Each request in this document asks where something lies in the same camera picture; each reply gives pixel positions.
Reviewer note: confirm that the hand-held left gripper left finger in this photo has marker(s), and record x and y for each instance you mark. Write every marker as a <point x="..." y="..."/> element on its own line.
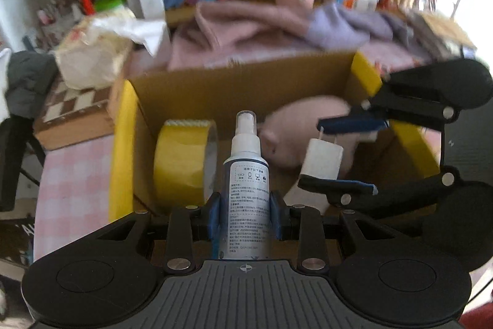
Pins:
<point x="215" y="221"/>

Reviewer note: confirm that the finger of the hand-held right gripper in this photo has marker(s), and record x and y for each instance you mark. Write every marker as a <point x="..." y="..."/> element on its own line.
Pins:
<point x="356" y="187"/>
<point x="346" y="124"/>

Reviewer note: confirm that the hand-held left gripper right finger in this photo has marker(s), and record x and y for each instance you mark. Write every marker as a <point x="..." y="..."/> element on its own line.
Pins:
<point x="275" y="217"/>

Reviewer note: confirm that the white spray bottle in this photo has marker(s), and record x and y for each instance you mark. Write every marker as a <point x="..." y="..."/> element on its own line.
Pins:
<point x="246" y="190"/>

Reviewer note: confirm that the white charger plug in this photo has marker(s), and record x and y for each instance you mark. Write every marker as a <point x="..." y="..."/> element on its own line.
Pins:
<point x="321" y="159"/>

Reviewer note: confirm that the pink plush toy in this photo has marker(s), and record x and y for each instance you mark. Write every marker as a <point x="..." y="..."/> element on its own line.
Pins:
<point x="296" y="121"/>

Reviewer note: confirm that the yellow tape roll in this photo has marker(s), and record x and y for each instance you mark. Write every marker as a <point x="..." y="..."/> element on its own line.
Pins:
<point x="177" y="167"/>

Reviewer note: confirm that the cardboard box with yellow edges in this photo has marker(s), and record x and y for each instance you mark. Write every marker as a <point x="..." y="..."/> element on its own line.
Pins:
<point x="231" y="86"/>

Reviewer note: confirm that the green lidded container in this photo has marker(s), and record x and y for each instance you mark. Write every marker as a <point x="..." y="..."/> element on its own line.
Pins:
<point x="109" y="1"/>

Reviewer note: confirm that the tan woven item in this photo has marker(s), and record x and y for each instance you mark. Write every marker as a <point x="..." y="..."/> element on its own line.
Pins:
<point x="443" y="28"/>

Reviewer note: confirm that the purple cloth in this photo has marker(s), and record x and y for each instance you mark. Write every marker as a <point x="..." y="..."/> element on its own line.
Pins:
<point x="339" y="28"/>

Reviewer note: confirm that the pink cloth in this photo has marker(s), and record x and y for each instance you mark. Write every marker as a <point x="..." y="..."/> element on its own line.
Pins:
<point x="231" y="36"/>

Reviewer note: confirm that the red cloth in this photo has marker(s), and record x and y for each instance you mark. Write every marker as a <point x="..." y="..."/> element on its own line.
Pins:
<point x="477" y="315"/>

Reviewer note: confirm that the wooden chessboard box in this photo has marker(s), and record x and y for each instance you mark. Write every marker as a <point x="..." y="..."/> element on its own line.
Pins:
<point x="73" y="101"/>

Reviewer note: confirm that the floral tissue pack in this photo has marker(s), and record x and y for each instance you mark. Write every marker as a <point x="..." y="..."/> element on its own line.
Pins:
<point x="88" y="59"/>

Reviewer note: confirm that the black chair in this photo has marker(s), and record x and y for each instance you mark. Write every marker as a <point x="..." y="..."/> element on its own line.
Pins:
<point x="11" y="159"/>

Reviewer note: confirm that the grey cloth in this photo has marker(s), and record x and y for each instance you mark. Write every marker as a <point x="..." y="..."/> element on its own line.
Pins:
<point x="30" y="82"/>

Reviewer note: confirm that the white organizer box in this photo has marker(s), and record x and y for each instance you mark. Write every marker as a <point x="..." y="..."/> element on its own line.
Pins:
<point x="57" y="32"/>

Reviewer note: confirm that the white cloth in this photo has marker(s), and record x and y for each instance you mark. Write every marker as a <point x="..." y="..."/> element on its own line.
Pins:
<point x="4" y="82"/>

